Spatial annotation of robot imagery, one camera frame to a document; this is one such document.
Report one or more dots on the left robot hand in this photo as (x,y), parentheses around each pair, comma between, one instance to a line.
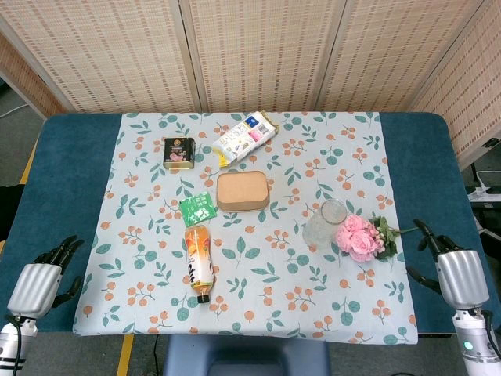
(33,280)

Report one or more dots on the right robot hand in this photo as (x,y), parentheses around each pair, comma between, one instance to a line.
(460,278)

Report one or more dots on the pink flower bouquet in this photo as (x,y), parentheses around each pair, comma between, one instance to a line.
(362,237)

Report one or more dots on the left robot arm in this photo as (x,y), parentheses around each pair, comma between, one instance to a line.
(15,344)

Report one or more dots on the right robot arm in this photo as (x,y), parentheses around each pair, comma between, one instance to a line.
(475,340)

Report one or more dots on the transparent glass vase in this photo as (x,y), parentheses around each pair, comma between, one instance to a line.
(325,225)

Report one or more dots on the white power strip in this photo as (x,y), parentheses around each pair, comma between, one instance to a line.
(483,192)

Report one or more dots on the orange juice bottle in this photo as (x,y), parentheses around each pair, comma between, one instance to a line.
(199,262)

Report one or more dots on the green sachet packet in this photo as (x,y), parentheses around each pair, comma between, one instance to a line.
(197,209)

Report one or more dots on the black tin can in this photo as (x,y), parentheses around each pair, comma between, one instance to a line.
(179,154)

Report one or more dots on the floral patterned tablecloth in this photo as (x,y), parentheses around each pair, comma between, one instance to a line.
(250,274)

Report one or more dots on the brown paper bowl box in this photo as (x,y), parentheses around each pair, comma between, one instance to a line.
(243,192)

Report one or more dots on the white snack package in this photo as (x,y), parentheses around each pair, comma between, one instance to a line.
(244,139)

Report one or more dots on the woven folding screen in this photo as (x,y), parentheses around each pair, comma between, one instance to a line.
(250,55)

